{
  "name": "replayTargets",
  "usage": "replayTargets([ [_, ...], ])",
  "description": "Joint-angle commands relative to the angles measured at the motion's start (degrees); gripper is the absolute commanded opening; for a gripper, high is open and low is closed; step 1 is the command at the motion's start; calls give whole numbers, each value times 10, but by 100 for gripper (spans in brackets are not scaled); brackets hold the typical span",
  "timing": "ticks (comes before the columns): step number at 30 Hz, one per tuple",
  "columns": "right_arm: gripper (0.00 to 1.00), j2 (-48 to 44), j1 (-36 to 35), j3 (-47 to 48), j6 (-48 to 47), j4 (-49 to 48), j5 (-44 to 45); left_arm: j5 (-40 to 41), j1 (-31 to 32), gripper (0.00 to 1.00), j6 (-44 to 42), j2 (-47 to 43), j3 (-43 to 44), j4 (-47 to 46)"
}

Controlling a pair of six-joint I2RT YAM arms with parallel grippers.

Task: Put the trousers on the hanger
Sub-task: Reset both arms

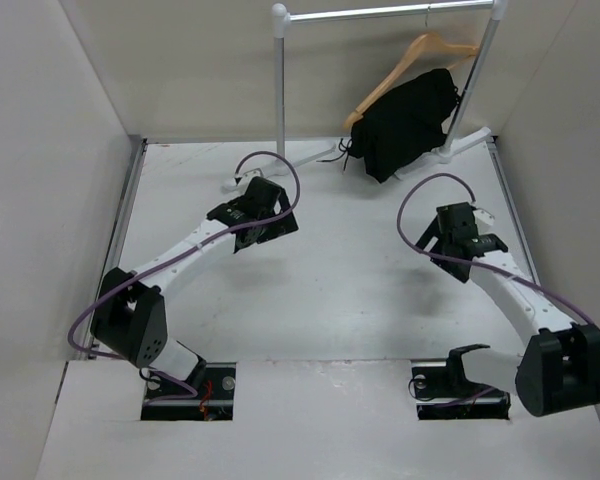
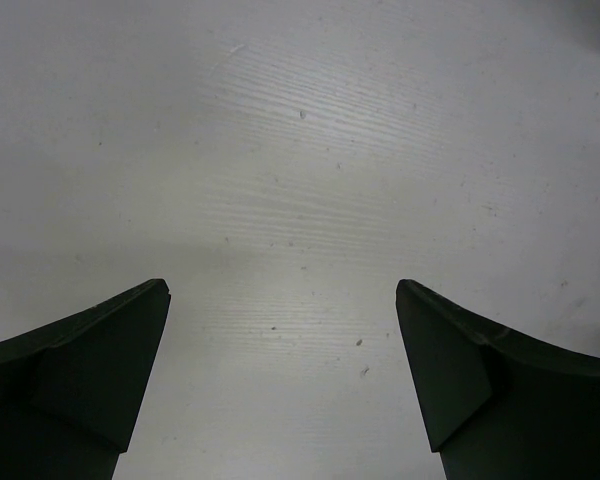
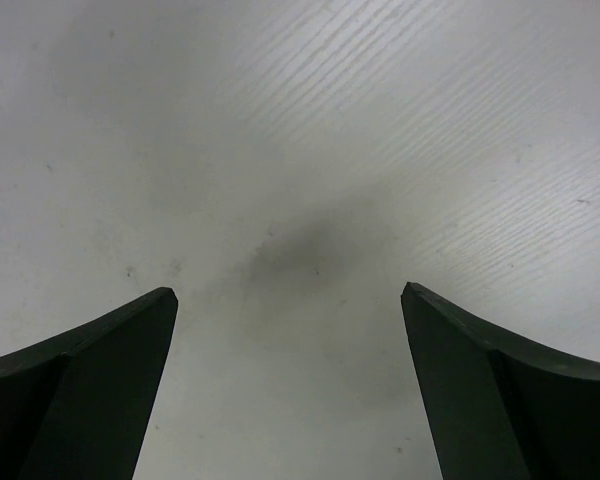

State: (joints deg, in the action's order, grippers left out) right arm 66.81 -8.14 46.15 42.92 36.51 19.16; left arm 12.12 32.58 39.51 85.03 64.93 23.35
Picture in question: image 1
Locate white clothes rack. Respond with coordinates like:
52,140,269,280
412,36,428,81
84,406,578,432
221,0,511,194

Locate black trousers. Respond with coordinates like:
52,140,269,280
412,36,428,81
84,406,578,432
343,68,460,183

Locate wooden clothes hanger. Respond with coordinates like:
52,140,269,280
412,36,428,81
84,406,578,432
343,31,479,129

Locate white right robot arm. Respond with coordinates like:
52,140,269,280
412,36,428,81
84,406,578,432
416,202,600,417

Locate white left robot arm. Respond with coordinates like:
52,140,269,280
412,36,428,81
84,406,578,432
90,177,298,399

